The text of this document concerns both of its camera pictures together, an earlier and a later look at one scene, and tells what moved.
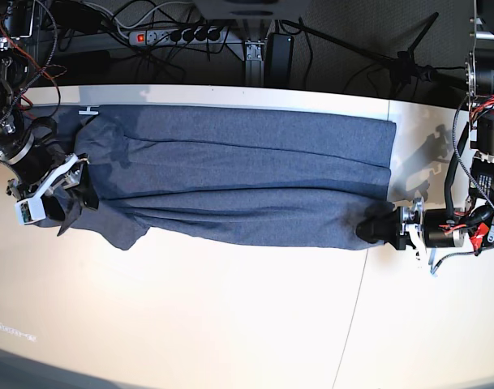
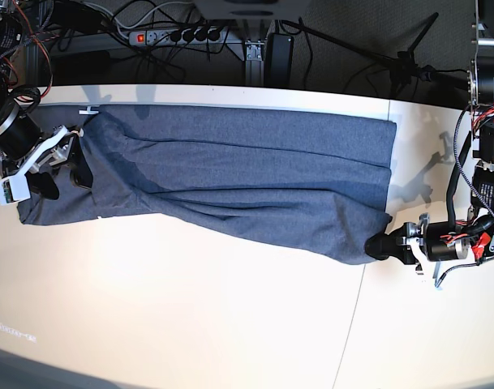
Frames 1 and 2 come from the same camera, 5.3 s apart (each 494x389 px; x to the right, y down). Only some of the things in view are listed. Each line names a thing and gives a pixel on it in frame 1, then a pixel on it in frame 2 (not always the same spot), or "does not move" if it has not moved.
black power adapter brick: x=279 y=60 does not move
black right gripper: x=437 y=228 to x=438 y=241
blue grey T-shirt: x=212 y=177 does not move
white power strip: x=178 y=36 does not move
